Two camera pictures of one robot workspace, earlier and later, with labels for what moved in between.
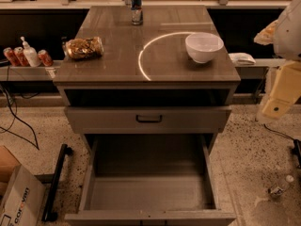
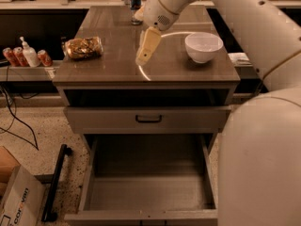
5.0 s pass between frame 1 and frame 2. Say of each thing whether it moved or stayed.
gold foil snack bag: stayed
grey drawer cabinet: stayed
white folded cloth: stayed
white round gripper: moved
